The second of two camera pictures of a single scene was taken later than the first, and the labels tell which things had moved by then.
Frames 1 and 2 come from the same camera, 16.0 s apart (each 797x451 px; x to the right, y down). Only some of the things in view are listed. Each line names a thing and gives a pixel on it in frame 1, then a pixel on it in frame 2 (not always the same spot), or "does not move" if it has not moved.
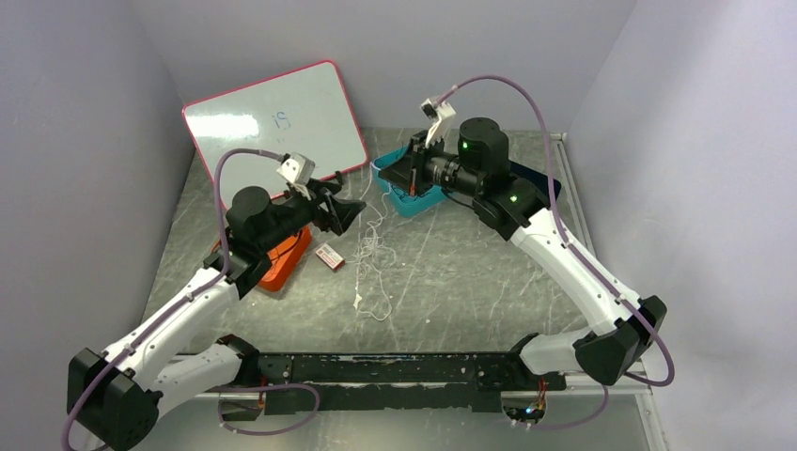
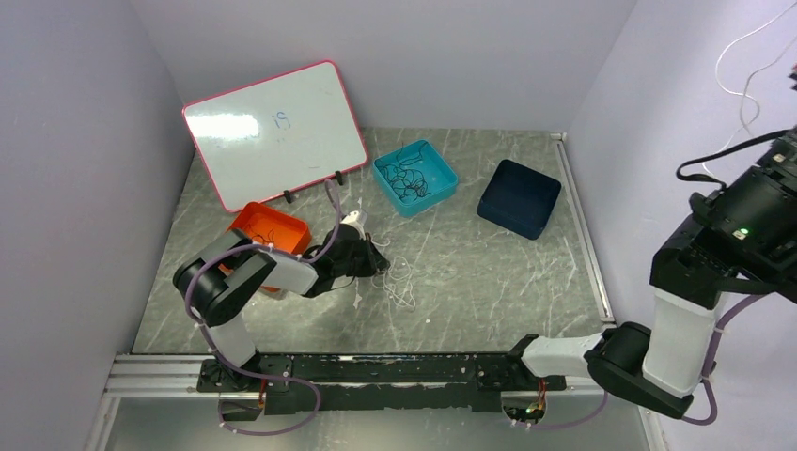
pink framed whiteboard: [305, 112] does not move
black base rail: [300, 384] does not move
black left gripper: [345, 209] to [374, 261]
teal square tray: [407, 205] does not move
